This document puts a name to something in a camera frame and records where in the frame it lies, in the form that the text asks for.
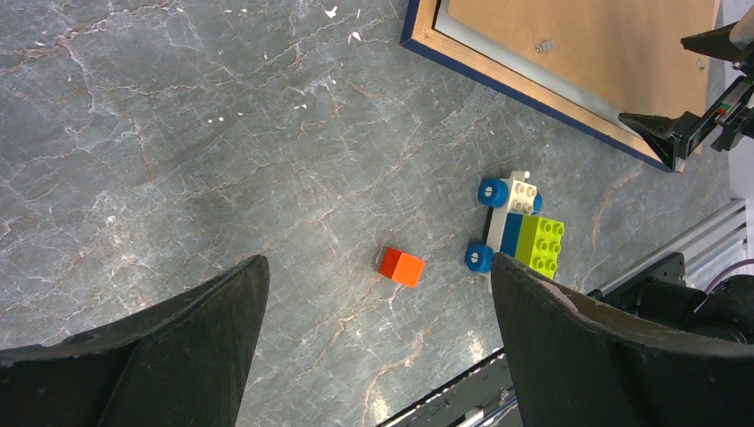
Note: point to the beach landscape photo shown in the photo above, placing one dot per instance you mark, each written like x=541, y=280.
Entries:
x=479, y=43

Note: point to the metal frame turn clip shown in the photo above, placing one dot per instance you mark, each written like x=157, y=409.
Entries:
x=544, y=46

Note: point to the small orange cube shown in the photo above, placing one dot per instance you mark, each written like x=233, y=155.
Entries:
x=401, y=267

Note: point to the green blue toy brick car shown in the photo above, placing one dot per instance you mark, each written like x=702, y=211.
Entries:
x=516, y=227

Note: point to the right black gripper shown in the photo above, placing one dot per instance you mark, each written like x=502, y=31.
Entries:
x=673, y=140

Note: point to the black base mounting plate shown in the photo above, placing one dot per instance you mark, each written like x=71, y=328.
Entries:
x=482, y=395

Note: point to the aluminium rail front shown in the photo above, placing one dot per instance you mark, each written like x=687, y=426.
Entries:
x=724, y=229

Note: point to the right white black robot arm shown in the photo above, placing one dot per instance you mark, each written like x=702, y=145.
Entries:
x=677, y=294

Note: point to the wooden picture frame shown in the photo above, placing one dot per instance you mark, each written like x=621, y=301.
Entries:
x=420, y=36

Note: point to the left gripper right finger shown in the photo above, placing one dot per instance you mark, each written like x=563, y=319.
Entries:
x=577, y=361

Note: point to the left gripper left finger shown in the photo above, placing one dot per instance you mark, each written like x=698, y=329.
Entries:
x=182, y=362

